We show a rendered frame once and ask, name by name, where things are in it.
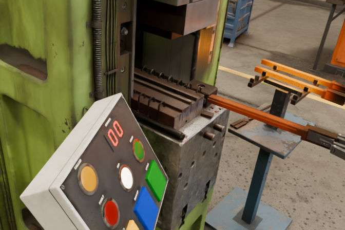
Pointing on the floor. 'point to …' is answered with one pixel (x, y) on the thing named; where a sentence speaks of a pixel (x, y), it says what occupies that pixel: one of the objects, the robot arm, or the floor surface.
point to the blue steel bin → (238, 12)
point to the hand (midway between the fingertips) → (320, 137)
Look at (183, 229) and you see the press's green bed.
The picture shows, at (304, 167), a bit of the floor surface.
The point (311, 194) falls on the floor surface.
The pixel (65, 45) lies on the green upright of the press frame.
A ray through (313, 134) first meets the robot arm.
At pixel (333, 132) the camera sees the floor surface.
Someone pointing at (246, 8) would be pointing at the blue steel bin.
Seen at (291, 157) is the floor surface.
